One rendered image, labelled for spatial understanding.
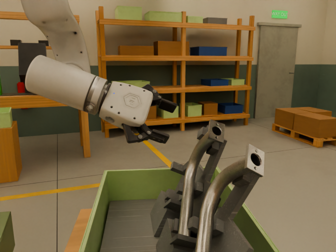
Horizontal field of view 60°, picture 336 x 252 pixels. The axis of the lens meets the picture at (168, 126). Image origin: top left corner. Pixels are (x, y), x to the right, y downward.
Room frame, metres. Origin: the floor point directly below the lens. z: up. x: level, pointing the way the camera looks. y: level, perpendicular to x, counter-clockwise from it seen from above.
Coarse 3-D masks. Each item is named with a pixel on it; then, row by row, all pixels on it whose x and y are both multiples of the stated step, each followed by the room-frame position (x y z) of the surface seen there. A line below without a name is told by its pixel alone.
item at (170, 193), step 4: (172, 164) 0.89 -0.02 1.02; (176, 164) 0.89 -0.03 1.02; (180, 164) 0.90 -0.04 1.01; (184, 164) 0.89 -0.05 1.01; (172, 168) 0.88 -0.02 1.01; (176, 168) 0.88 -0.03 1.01; (180, 168) 0.89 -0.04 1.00; (184, 168) 0.88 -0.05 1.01; (176, 172) 0.89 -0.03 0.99; (180, 172) 0.89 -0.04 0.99; (184, 172) 0.89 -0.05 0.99; (168, 188) 0.82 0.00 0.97; (168, 192) 0.81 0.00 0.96; (172, 192) 0.81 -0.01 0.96; (168, 196) 0.80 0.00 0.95; (172, 196) 0.80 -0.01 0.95; (176, 196) 0.81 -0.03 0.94; (180, 196) 0.80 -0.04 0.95; (180, 200) 0.80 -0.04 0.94
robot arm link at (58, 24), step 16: (32, 0) 0.58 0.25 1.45; (48, 0) 0.59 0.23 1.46; (64, 0) 0.62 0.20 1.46; (32, 16) 0.59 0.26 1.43; (48, 16) 0.59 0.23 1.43; (64, 16) 0.62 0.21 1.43; (48, 32) 0.66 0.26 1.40; (64, 32) 0.67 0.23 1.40; (80, 32) 0.70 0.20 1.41; (64, 48) 0.70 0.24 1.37; (80, 48) 0.71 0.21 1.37; (80, 64) 0.71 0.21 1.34
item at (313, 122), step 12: (276, 108) 5.51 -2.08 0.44; (288, 108) 5.49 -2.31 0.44; (300, 108) 5.49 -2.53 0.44; (312, 108) 5.49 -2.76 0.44; (276, 120) 5.48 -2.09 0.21; (288, 120) 5.12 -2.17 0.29; (300, 120) 4.82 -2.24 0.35; (312, 120) 4.57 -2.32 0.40; (324, 120) 4.46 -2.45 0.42; (300, 132) 4.79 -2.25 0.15; (312, 132) 4.54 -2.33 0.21; (324, 132) 4.47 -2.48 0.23; (312, 144) 4.50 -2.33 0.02
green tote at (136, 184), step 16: (112, 176) 0.98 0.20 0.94; (128, 176) 0.98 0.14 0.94; (144, 176) 0.99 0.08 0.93; (160, 176) 1.00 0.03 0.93; (176, 176) 1.00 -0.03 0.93; (112, 192) 0.98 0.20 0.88; (128, 192) 0.98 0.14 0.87; (144, 192) 0.99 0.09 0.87; (224, 192) 0.88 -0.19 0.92; (96, 208) 0.71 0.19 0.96; (240, 208) 0.73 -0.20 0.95; (96, 224) 0.70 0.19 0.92; (240, 224) 0.73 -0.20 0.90; (256, 224) 0.63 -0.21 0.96; (96, 240) 0.68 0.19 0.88; (256, 240) 0.62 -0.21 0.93
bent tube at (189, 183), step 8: (208, 128) 0.69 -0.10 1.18; (216, 128) 0.70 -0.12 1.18; (208, 136) 0.66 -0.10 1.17; (216, 136) 0.67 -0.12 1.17; (200, 144) 0.72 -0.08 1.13; (208, 144) 0.71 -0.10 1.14; (192, 152) 0.75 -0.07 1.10; (200, 152) 0.73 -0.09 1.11; (192, 160) 0.74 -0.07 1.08; (192, 168) 0.73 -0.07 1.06; (184, 176) 0.73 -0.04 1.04; (192, 176) 0.72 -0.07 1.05; (184, 184) 0.71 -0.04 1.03; (192, 184) 0.70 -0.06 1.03; (184, 192) 0.68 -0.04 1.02; (192, 192) 0.69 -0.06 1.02; (184, 200) 0.67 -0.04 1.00; (192, 200) 0.67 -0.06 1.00; (184, 208) 0.65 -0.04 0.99; (192, 208) 0.66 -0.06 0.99; (184, 216) 0.63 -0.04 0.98; (184, 224) 0.62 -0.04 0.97; (184, 232) 0.60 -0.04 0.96
